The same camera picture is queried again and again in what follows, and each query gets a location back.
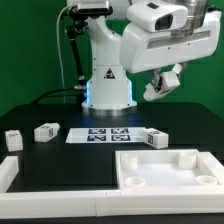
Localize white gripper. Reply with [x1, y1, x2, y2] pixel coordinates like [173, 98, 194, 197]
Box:
[119, 11, 221, 92]

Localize white square table top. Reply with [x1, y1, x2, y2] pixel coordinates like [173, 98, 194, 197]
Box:
[115, 149, 224, 195]

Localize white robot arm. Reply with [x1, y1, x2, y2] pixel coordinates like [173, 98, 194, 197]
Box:
[67, 0, 221, 115]

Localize marker sheet with tags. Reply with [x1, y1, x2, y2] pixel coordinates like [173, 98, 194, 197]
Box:
[66, 127, 144, 144]

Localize white fence right wall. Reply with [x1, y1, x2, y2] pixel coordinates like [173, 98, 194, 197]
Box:
[197, 152, 224, 185]

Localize white fence wall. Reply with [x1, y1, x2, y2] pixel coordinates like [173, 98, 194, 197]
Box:
[0, 156, 19, 193]
[197, 152, 224, 185]
[0, 186, 224, 219]

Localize black camera stand pole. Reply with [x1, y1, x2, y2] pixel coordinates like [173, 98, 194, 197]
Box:
[66, 7, 86, 85]

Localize black cables on table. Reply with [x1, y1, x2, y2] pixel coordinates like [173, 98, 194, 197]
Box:
[30, 85, 88, 106]

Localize grey cable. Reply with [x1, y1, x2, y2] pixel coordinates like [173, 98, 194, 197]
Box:
[55, 4, 75, 105]

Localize white fence front wall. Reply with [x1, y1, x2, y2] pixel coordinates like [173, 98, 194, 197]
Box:
[0, 186, 224, 219]

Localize white fence left wall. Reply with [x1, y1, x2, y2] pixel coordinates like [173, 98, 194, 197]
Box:
[0, 156, 19, 193]

